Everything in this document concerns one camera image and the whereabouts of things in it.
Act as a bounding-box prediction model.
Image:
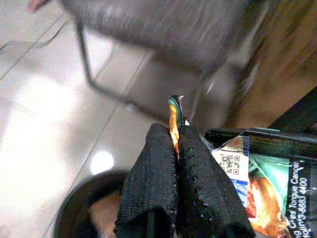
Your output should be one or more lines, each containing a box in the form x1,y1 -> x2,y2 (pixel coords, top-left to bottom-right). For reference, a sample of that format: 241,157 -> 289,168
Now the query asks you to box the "brown cardboard piece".
88,195 -> 124,238

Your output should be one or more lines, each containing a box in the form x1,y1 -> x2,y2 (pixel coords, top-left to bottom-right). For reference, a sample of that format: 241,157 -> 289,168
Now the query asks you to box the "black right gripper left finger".
115,122 -> 179,238

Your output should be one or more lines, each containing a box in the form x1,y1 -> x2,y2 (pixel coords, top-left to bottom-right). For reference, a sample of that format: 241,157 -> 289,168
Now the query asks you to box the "grey fabric chair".
58,0 -> 271,120

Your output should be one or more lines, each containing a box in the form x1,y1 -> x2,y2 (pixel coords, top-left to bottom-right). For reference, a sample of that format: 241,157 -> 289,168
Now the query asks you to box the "black rubbish bin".
53,171 -> 129,238

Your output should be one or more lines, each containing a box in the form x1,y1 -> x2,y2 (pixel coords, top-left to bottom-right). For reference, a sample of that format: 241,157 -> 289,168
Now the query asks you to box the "thin grey floor cable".
0,17 -> 72,54

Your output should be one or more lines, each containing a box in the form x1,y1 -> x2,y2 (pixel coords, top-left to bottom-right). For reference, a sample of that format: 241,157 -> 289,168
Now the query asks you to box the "crushed black green cigarette pack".
166,95 -> 317,238

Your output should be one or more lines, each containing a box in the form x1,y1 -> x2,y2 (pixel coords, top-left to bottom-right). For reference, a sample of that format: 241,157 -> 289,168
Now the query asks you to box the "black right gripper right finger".
176,125 -> 256,238

